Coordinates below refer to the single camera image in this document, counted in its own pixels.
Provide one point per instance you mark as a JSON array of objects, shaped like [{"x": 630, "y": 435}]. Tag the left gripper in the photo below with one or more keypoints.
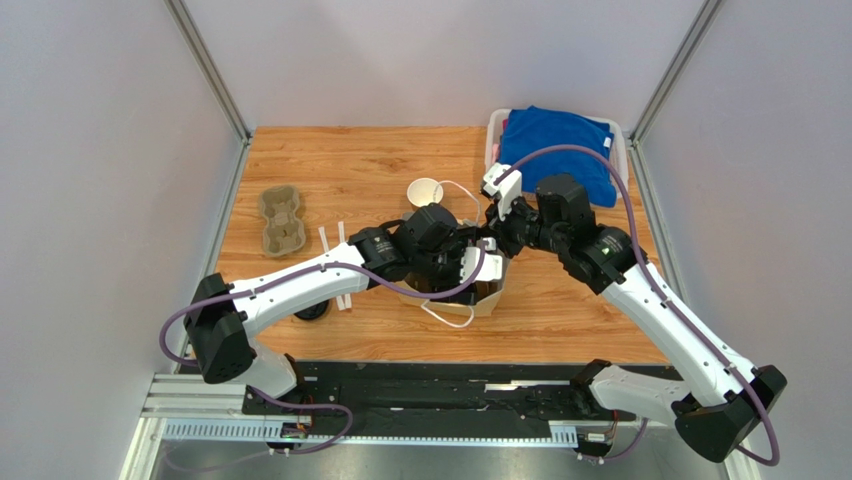
[{"x": 455, "y": 247}]

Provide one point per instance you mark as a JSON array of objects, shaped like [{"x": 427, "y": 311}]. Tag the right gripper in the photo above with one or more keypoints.
[{"x": 502, "y": 222}]

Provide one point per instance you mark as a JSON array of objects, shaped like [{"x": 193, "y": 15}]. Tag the brown paper bag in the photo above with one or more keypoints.
[{"x": 478, "y": 300}]

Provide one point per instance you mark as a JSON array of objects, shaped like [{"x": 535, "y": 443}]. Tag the paper coffee cup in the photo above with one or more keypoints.
[{"x": 424, "y": 191}]

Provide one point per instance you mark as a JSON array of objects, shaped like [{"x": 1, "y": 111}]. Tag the white straw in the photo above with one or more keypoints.
[
  {"x": 344, "y": 302},
  {"x": 327, "y": 247}
]

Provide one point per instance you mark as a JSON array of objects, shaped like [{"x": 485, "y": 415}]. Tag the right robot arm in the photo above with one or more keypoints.
[{"x": 720, "y": 395}]

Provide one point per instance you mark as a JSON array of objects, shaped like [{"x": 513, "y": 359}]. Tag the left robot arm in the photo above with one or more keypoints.
[{"x": 224, "y": 319}]

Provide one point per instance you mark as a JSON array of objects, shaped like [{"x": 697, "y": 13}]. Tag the blue folded towel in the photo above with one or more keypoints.
[{"x": 531, "y": 129}]

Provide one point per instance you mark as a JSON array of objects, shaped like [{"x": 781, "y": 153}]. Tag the white plastic basket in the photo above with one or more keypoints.
[{"x": 618, "y": 158}]

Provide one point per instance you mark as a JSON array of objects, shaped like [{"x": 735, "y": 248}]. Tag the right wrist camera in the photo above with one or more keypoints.
[{"x": 502, "y": 184}]

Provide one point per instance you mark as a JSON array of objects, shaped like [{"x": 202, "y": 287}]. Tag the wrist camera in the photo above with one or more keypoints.
[
  {"x": 502, "y": 184},
  {"x": 489, "y": 263}
]

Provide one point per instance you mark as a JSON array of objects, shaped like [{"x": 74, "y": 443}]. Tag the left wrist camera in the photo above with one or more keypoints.
[{"x": 489, "y": 263}]

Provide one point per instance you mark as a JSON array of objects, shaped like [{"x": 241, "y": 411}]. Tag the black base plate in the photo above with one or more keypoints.
[{"x": 450, "y": 400}]

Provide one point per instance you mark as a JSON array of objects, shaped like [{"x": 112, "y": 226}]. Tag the aluminium frame rail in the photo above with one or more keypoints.
[{"x": 197, "y": 410}]

